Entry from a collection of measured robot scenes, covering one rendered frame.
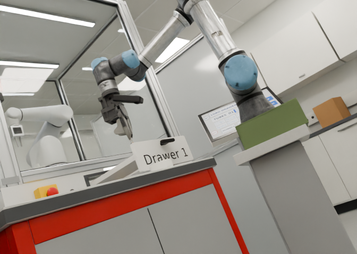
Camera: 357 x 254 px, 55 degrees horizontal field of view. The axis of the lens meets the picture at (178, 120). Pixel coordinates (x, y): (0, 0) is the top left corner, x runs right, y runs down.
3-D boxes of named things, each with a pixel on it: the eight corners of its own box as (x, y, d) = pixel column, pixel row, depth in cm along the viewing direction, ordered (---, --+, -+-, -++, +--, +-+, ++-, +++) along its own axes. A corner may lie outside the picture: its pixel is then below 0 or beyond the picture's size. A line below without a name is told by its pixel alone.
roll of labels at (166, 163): (149, 181, 101) (144, 168, 102) (162, 178, 107) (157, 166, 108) (167, 172, 98) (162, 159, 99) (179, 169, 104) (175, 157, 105)
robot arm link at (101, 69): (104, 52, 139) (85, 61, 140) (112, 76, 137) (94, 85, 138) (112, 59, 147) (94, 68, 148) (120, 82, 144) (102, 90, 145)
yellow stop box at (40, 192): (62, 201, 124) (57, 182, 126) (44, 206, 119) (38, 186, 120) (56, 205, 127) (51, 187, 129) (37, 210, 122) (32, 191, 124)
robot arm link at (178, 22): (194, -6, 159) (124, 74, 160) (190, -19, 148) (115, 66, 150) (213, 8, 156) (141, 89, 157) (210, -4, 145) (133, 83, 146)
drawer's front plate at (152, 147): (194, 159, 140) (184, 135, 143) (143, 171, 118) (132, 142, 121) (191, 161, 141) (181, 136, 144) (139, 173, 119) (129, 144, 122)
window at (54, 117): (172, 146, 190) (116, 5, 214) (18, 172, 125) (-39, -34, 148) (172, 146, 191) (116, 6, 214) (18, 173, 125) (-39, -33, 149)
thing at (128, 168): (187, 158, 141) (181, 144, 142) (142, 168, 121) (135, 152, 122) (129, 189, 164) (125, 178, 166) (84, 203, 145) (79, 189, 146)
